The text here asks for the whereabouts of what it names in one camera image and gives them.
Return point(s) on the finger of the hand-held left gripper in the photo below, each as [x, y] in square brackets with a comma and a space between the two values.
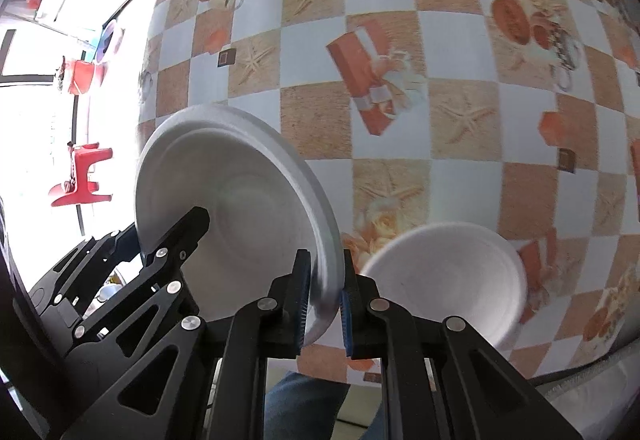
[100, 252]
[190, 227]

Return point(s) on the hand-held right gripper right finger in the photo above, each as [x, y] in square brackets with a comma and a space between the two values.
[347, 315]

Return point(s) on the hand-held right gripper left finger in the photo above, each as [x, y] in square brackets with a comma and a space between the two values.
[302, 295]

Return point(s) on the small white foam bowl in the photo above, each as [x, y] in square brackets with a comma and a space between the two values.
[445, 275]

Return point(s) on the red plastic stool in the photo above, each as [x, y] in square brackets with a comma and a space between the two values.
[85, 164]

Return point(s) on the person's blue jeans leg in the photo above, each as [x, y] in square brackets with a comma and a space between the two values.
[300, 405]

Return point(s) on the red plastic bucket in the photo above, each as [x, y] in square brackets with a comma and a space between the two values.
[82, 74]

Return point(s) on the checked orange white tablecloth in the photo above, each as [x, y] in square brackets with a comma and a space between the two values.
[450, 159]

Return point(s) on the purple plastic basin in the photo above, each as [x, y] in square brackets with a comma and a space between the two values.
[111, 39]

